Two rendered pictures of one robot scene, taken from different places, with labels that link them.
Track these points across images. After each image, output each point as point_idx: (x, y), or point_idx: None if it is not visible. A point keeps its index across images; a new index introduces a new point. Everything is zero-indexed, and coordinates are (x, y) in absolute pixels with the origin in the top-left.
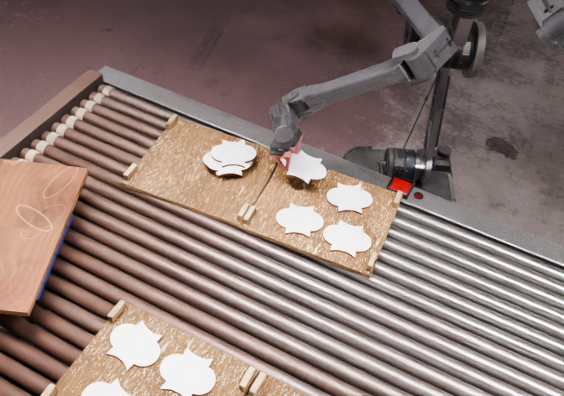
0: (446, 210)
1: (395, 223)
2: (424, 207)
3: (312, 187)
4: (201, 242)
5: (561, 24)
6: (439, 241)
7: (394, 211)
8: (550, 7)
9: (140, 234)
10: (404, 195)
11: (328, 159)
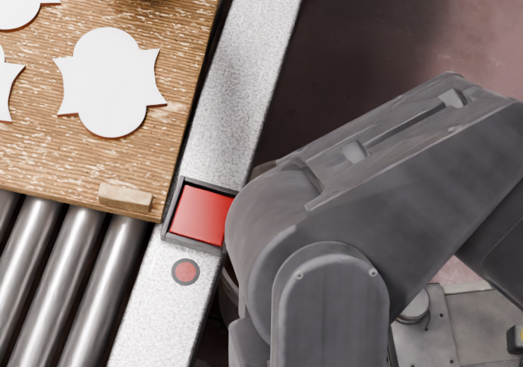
0: (145, 355)
1: (66, 216)
2: (140, 289)
3: None
4: None
5: (243, 238)
6: (19, 336)
7: (90, 197)
8: (370, 154)
9: None
10: (163, 225)
11: (264, 33)
